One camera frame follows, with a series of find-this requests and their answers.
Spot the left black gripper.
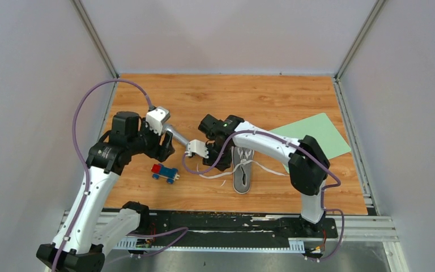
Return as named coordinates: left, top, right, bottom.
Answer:
left=127, top=117, right=175, bottom=162

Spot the grey canvas sneaker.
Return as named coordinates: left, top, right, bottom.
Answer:
left=232, top=148, right=251, bottom=194

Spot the white shoelace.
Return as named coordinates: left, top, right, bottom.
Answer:
left=199, top=147, right=289, bottom=179

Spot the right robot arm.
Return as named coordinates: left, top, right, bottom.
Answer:
left=198, top=114, right=336, bottom=237

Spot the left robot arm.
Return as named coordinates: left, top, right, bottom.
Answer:
left=36, top=107, right=174, bottom=271

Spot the silver microphone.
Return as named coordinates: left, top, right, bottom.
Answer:
left=163, top=124, right=190, bottom=147

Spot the blue red toy car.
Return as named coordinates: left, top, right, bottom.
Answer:
left=151, top=163, right=180, bottom=184

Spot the green clipboard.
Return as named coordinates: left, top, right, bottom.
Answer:
left=270, top=113, right=351, bottom=160

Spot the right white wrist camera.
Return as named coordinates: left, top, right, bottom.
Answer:
left=186, top=139, right=209, bottom=158

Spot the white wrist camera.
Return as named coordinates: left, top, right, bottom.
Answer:
left=186, top=139, right=209, bottom=158
left=146, top=107, right=170, bottom=136

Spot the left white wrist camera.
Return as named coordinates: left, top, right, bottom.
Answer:
left=146, top=107, right=170, bottom=136

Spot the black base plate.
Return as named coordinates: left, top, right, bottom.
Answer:
left=134, top=210, right=339, bottom=248

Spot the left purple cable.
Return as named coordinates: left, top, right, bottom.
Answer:
left=50, top=79, right=190, bottom=272

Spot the purple cable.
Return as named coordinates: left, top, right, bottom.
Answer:
left=181, top=130, right=345, bottom=262
left=50, top=79, right=190, bottom=272

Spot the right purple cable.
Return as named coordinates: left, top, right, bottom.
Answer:
left=181, top=130, right=345, bottom=262

